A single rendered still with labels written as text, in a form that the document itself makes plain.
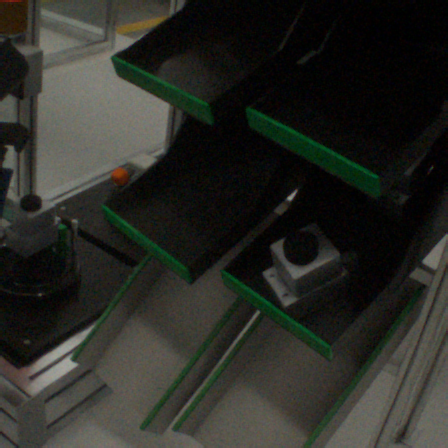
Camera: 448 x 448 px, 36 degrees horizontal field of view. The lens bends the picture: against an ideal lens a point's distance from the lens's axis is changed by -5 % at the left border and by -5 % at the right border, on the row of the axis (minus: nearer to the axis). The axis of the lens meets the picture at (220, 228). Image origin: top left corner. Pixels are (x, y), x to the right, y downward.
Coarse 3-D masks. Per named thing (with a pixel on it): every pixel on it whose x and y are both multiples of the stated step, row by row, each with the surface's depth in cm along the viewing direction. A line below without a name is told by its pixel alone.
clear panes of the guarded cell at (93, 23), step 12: (48, 0) 222; (60, 0) 219; (72, 0) 216; (84, 0) 213; (96, 0) 210; (48, 12) 225; (60, 12) 221; (72, 12) 218; (84, 12) 215; (96, 12) 212; (72, 24) 220; (84, 24) 217; (96, 24) 214
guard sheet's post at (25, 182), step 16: (32, 0) 99; (32, 16) 102; (32, 32) 103; (32, 96) 108; (16, 112) 109; (32, 112) 110; (32, 128) 111; (32, 144) 113; (16, 160) 114; (32, 160) 115; (16, 176) 116; (32, 176) 116; (16, 192) 118; (32, 192) 118
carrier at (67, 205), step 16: (128, 160) 127; (144, 160) 127; (80, 192) 119; (96, 192) 120; (112, 192) 117; (64, 208) 114; (80, 208) 115; (96, 208) 116; (64, 224) 112; (80, 224) 111; (96, 224) 112; (96, 240) 109; (112, 240) 109; (128, 240) 109; (112, 256) 108; (128, 256) 106; (144, 256) 107
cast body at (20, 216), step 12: (24, 204) 91; (36, 204) 92; (48, 204) 94; (12, 216) 93; (24, 216) 91; (36, 216) 91; (48, 216) 93; (12, 228) 93; (24, 228) 92; (36, 228) 92; (48, 228) 94; (12, 240) 93; (24, 240) 91; (36, 240) 93; (48, 240) 95; (24, 252) 92
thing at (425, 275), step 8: (304, 56) 64; (312, 56) 64; (288, 200) 73; (280, 208) 73; (424, 264) 66; (416, 272) 66; (424, 272) 65; (432, 272) 65; (416, 280) 66; (424, 280) 66
